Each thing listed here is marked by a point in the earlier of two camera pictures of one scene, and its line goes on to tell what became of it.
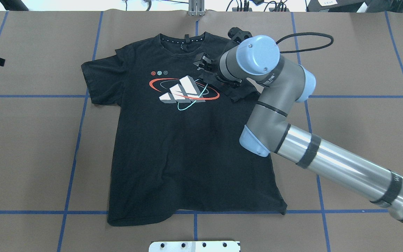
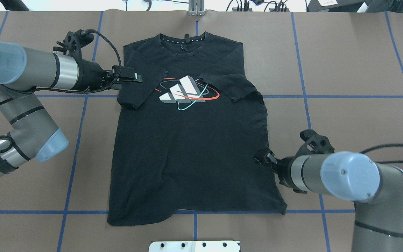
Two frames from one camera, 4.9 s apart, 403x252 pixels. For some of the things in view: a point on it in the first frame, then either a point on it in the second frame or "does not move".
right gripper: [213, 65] to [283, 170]
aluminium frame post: [196, 7] does not move
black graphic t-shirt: [174, 146] does not move
